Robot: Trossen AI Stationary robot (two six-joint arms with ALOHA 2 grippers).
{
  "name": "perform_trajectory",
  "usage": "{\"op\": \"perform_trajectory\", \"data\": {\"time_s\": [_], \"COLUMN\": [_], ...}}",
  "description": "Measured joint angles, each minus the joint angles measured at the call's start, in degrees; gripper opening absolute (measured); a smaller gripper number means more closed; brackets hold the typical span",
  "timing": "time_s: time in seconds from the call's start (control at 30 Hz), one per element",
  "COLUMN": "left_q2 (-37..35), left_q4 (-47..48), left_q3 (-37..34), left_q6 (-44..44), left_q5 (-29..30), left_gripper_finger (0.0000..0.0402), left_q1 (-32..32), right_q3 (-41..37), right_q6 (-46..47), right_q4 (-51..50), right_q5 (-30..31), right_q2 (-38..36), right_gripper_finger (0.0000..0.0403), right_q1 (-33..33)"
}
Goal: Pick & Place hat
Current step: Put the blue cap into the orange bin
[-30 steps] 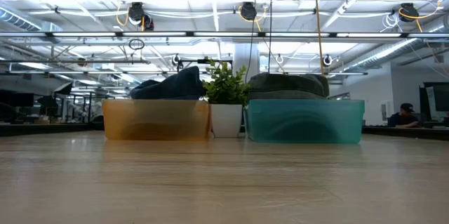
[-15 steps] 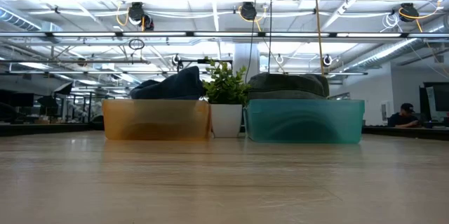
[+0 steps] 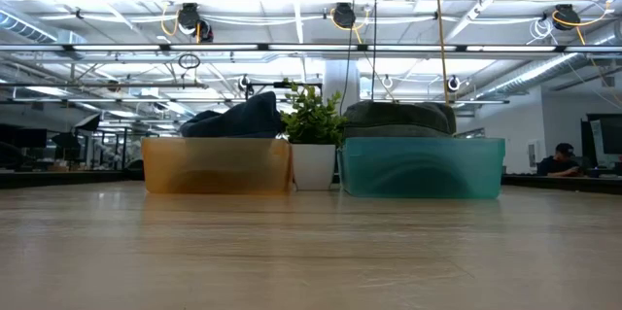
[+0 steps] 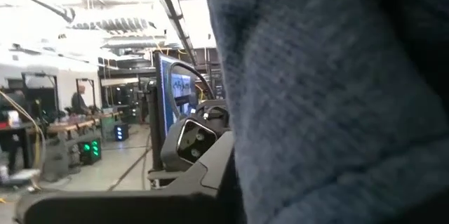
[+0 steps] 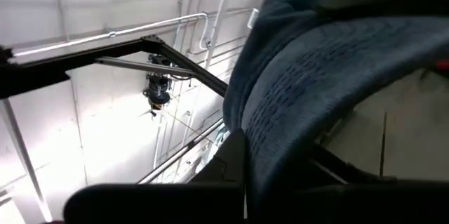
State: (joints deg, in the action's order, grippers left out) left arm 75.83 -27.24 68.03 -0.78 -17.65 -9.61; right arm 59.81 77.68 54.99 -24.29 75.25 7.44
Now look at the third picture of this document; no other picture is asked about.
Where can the blue denim cap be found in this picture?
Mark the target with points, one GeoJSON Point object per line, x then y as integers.
{"type": "Point", "coordinates": [201, 125]}
{"type": "Point", "coordinates": [252, 115]}

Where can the small plant white pot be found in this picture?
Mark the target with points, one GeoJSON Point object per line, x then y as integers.
{"type": "Point", "coordinates": [313, 166]}

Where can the long linear light strip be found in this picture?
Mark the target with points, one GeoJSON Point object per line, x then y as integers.
{"type": "Point", "coordinates": [311, 47]}

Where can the translucent orange plastic bin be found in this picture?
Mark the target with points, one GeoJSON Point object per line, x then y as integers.
{"type": "Point", "coordinates": [214, 166]}

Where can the green mat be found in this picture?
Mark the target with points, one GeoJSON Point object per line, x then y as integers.
{"type": "Point", "coordinates": [423, 169]}

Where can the person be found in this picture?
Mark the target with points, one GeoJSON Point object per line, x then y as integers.
{"type": "Point", "coordinates": [559, 164]}

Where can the black computer monitor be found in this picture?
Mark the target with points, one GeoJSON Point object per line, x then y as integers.
{"type": "Point", "coordinates": [607, 140]}
{"type": "Point", "coordinates": [24, 137]}

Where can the black aluminium table frame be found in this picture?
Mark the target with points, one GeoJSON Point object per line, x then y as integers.
{"type": "Point", "coordinates": [73, 179]}

